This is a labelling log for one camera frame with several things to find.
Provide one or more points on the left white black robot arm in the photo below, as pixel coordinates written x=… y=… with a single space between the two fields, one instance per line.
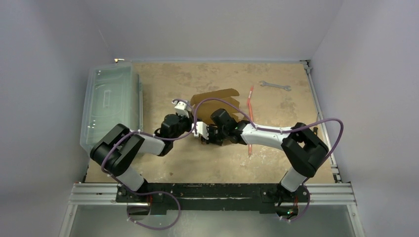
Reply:
x=117 y=149

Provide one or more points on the aluminium frame rail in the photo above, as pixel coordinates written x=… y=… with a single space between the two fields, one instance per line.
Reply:
x=107 y=193

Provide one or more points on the silver open-end wrench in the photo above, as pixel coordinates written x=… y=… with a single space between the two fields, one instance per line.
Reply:
x=284 y=87

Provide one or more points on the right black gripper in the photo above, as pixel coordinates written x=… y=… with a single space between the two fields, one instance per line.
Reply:
x=211 y=134

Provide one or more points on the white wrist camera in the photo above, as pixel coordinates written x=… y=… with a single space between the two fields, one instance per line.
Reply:
x=182 y=108
x=200 y=130

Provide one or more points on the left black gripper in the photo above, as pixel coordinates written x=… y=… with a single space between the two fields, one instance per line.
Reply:
x=189 y=120

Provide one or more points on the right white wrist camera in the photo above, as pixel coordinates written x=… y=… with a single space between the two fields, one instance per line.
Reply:
x=200 y=130

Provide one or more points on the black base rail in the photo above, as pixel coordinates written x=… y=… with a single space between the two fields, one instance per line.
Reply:
x=265 y=198

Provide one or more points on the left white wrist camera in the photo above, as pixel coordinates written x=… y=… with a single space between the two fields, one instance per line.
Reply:
x=182 y=108

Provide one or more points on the brown cardboard box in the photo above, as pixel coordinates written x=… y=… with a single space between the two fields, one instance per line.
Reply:
x=218 y=108

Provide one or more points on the clear plastic storage bin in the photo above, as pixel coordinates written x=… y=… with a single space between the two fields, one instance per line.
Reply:
x=114 y=94

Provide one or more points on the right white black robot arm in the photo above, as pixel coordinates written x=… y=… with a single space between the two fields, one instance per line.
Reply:
x=303 y=148

